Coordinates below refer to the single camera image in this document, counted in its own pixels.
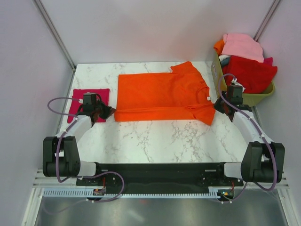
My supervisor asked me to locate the magenta t shirt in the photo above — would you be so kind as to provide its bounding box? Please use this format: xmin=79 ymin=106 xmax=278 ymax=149
xmin=69 ymin=89 xmax=110 ymax=114

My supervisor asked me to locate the orange t shirt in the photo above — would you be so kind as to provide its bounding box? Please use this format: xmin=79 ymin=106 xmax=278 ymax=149
xmin=114 ymin=62 xmax=215 ymax=126

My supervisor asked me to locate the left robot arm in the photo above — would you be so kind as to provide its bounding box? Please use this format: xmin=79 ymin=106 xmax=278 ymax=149
xmin=42 ymin=92 xmax=116 ymax=185

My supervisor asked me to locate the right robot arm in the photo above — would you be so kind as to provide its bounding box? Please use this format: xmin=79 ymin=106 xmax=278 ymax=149
xmin=214 ymin=84 xmax=285 ymax=186

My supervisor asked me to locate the olive green laundry basket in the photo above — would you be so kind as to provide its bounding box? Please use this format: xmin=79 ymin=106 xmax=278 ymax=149
xmin=211 ymin=50 xmax=275 ymax=107

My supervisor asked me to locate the teal garment in basket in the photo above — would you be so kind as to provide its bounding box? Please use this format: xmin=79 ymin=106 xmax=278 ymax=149
xmin=220 ymin=57 xmax=230 ymax=67

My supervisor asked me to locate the red t shirt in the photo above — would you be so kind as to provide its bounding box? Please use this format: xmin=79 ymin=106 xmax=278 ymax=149
xmin=222 ymin=56 xmax=277 ymax=94

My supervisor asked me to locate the white garment in basket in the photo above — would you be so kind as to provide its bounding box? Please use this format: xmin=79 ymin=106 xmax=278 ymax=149
xmin=218 ymin=55 xmax=230 ymax=62

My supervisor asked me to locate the orange garment in basket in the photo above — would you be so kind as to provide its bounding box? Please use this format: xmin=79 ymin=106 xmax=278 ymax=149
xmin=214 ymin=39 xmax=224 ymax=56

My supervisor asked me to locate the pink t shirt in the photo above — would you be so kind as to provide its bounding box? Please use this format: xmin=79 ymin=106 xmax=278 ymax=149
xmin=222 ymin=33 xmax=264 ymax=63

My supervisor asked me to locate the magenta garment in basket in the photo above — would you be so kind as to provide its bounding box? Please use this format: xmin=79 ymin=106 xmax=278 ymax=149
xmin=263 ymin=57 xmax=273 ymax=66

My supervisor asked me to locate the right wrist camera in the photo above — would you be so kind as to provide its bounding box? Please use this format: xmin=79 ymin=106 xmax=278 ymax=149
xmin=231 ymin=78 xmax=245 ymax=93

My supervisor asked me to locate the right aluminium rail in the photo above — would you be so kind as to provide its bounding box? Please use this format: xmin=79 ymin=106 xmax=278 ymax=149
xmin=249 ymin=107 xmax=275 ymax=170

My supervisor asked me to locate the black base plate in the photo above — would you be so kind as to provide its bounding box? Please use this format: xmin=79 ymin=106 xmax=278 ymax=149
xmin=76 ymin=163 xmax=244 ymax=194

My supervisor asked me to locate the white slotted cable duct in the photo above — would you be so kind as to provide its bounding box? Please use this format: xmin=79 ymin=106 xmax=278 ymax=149
xmin=43 ymin=187 xmax=234 ymax=199

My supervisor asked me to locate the right aluminium frame post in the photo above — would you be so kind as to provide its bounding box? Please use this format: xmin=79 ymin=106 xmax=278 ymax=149
xmin=253 ymin=0 xmax=282 ymax=42

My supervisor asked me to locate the aluminium frame post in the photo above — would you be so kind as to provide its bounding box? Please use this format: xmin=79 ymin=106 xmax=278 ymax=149
xmin=33 ymin=0 xmax=76 ymax=72
xmin=253 ymin=0 xmax=282 ymax=42

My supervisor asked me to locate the left aluminium frame post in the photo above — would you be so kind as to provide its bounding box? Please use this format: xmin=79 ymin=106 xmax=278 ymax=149
xmin=33 ymin=0 xmax=76 ymax=72

